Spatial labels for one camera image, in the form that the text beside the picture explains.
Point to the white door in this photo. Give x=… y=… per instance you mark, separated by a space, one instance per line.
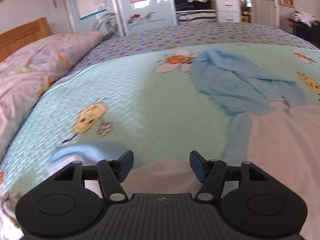
x=262 y=5

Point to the wooden headboard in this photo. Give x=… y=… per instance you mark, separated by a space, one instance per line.
x=25 y=35

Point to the wooden chair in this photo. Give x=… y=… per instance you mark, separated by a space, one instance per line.
x=246 y=12

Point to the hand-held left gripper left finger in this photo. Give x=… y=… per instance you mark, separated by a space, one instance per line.
x=126 y=165

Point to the white crumpled clothes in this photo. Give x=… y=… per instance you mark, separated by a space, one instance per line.
x=305 y=17

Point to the floral pillow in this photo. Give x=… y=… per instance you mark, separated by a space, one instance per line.
x=37 y=62

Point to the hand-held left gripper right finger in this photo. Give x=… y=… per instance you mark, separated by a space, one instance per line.
x=197 y=166

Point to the striped folded bedding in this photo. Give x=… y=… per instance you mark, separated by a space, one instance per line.
x=195 y=17

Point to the white drawer unit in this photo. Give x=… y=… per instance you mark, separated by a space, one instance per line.
x=227 y=5

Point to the folded dark clothes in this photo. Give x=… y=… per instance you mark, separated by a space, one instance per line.
x=192 y=5

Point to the light blue white jacket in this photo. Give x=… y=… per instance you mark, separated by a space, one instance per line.
x=275 y=142

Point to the mint green quilted bedspread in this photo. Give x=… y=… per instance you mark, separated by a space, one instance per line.
x=162 y=105

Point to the white wardrobe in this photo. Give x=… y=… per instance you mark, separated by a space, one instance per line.
x=155 y=17

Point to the pile of dark clothes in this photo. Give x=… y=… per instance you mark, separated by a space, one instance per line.
x=307 y=32

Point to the letter print white blanket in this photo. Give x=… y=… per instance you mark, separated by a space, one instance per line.
x=7 y=210

